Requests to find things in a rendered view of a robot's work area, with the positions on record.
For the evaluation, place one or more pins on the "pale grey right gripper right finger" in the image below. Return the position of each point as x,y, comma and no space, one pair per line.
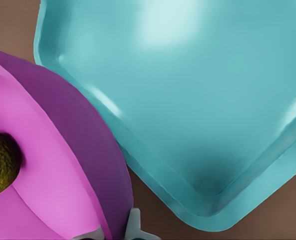
134,226

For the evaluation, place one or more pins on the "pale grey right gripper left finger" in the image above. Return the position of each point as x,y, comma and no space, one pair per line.
95,233

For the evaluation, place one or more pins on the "purple plate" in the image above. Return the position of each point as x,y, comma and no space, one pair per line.
63,150

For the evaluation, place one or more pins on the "orange fruit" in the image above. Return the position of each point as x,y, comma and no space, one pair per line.
0,162

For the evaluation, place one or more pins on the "teal tray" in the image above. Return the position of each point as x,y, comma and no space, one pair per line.
187,105

